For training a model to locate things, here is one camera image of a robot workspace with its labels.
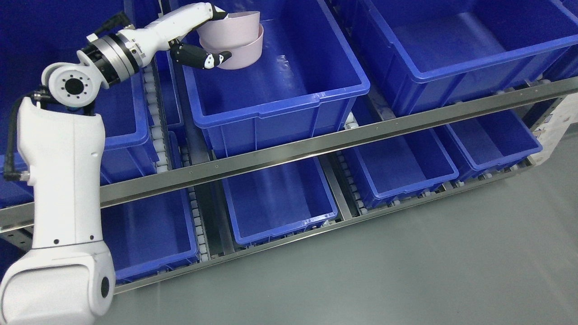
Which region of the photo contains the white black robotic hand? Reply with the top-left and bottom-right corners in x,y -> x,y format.
122,2 -> 233,70

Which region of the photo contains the pink bowl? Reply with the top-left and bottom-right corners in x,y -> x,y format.
205,24 -> 264,70
197,11 -> 261,49

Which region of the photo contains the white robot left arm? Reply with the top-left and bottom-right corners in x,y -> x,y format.
1,3 -> 227,325

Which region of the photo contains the blue bin upper middle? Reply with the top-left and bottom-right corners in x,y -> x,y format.
174,0 -> 370,158

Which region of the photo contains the blue bin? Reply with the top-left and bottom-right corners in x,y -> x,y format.
222,157 -> 338,247
101,190 -> 200,285
0,49 -> 158,185
174,0 -> 370,158
342,129 -> 458,209
330,0 -> 578,116
435,110 -> 543,181

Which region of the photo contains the blue bin lower middle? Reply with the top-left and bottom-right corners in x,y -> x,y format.
222,157 -> 338,247

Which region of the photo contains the blue bin upper left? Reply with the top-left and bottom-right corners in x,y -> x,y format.
0,49 -> 158,185

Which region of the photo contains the blue bin lower left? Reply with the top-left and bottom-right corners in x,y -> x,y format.
101,190 -> 200,285

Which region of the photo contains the blue bin lower right centre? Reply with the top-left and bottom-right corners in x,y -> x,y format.
342,129 -> 458,209

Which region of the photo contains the blue bin upper right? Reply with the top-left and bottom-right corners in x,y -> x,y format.
330,0 -> 578,116

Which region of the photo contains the blue bin lower far right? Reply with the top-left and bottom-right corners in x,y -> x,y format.
435,110 -> 543,181

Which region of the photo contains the steel shelf front rail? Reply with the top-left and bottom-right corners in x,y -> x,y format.
0,76 -> 578,232

